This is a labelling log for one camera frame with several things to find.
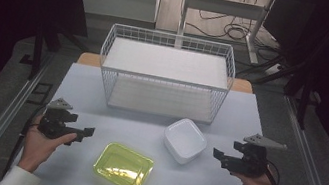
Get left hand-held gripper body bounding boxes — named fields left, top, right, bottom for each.
left=36, top=95, right=90, bottom=145

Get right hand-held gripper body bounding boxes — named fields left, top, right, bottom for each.
left=221, top=129, right=289, bottom=183

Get white square bowl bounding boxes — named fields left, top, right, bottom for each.
left=159, top=114, right=212, bottom=169

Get green translucent plastic tray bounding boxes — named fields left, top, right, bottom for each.
left=89, top=139, right=158, bottom=185

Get white wire basket shelf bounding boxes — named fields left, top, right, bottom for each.
left=92, top=21, right=241, bottom=128

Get person's left hand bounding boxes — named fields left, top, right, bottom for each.
left=16, top=121, right=79, bottom=180

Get wooden table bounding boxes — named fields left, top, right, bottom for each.
left=75, top=50, right=256, bottom=95

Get black metal stand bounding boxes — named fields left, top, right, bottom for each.
left=17, top=13, right=92, bottom=90
left=228, top=47, right=329, bottom=133

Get white power strip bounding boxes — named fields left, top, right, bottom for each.
left=263, top=61, right=285, bottom=78

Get black square bracket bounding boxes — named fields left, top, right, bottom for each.
left=25, top=79, right=54, bottom=109

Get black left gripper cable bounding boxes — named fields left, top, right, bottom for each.
left=1, top=99, right=49, bottom=183

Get black floor cables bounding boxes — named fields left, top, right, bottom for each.
left=181, top=0, right=291, bottom=64

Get white metal desk frame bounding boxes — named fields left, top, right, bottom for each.
left=174, top=0, right=277, bottom=67

